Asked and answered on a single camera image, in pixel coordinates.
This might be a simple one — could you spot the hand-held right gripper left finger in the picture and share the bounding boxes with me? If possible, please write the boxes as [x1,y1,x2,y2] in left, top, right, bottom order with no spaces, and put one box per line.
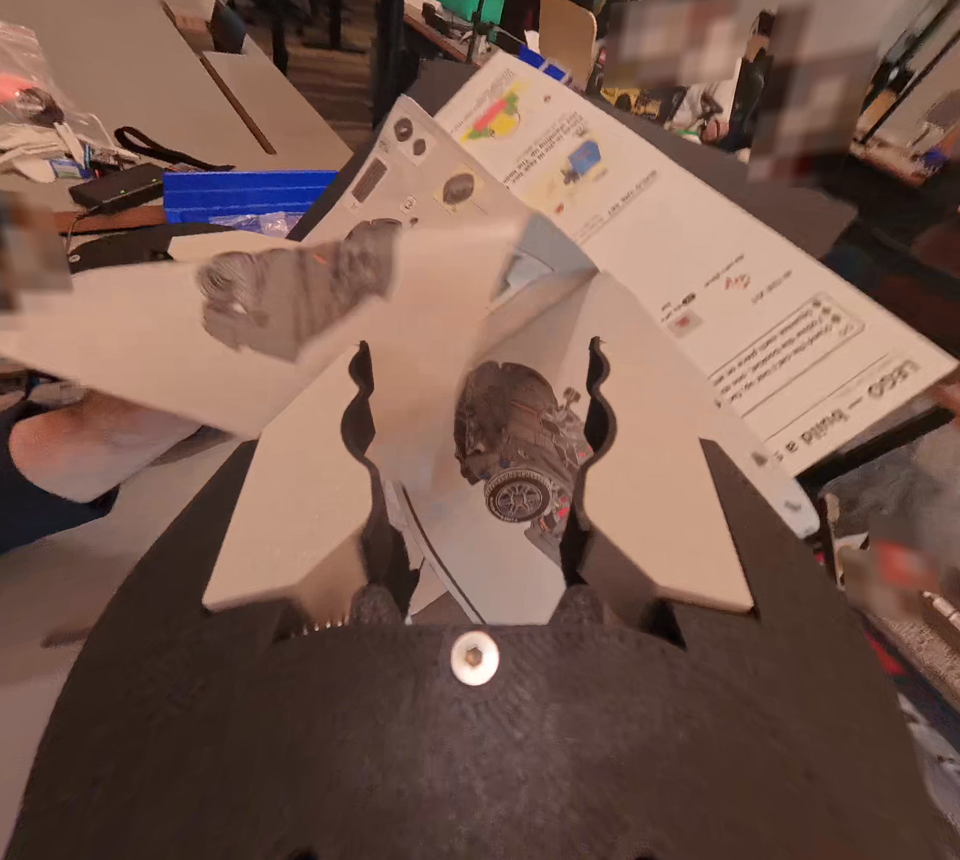
[202,340,395,614]

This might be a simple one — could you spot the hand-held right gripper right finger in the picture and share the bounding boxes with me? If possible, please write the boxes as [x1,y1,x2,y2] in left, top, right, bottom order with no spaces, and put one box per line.
[558,336,756,625]

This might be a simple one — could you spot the instruction book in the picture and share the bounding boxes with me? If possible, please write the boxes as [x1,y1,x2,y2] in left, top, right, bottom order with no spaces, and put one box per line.
[0,93,820,627]

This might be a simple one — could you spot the person's left forearm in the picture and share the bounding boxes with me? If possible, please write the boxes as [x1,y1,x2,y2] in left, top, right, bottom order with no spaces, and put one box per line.
[0,417,121,555]

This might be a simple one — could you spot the person's left hand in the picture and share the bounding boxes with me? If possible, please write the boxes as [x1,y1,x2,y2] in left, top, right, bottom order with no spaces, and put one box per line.
[7,402,205,506]

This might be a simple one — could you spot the long black device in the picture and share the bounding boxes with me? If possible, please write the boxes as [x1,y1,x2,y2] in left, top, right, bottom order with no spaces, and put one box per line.
[69,162,166,216]

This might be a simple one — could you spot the white plastic part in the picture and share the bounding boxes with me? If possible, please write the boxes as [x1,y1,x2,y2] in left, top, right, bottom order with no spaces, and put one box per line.
[0,125,99,184]

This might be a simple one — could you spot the blue plastic bin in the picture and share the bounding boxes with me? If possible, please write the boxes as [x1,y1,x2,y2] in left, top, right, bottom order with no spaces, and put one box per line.
[162,170,340,236]

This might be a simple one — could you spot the small clear bag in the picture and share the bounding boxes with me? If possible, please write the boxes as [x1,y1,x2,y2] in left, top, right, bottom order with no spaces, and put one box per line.
[0,22,115,149]

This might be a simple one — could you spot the black steel pole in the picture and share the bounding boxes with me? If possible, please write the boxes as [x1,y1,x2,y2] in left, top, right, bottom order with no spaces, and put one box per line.
[371,0,423,128]

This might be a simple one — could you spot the tan plywood chair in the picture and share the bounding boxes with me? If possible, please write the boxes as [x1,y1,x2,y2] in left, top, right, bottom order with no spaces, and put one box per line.
[538,0,600,86]

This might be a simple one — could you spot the black strap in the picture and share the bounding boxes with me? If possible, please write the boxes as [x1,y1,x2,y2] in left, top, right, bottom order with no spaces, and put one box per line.
[112,125,237,173]

